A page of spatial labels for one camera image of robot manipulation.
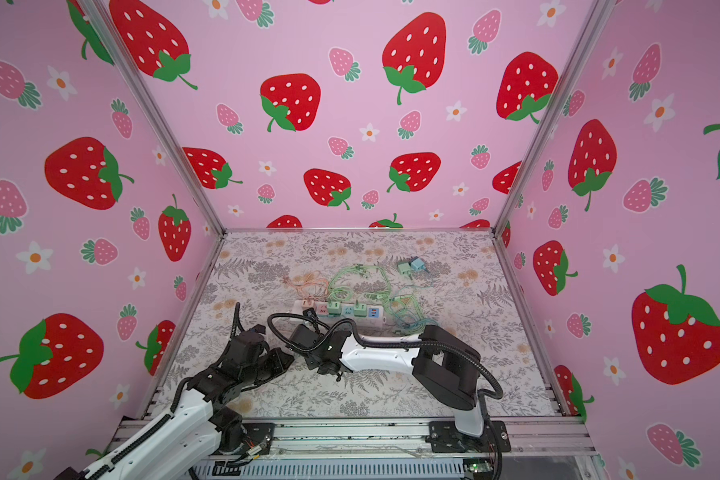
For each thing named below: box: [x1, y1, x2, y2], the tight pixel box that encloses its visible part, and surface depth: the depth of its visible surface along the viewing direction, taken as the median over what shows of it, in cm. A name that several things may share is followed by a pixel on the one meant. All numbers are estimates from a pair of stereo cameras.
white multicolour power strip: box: [291, 300, 387, 327], surface depth 95 cm
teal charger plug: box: [368, 305, 384, 319], surface depth 97 cm
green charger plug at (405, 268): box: [398, 262, 414, 275], surface depth 109 cm
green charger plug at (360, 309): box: [354, 299, 367, 318], surface depth 92 cm
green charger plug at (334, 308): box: [328, 301, 341, 317], surface depth 93 cm
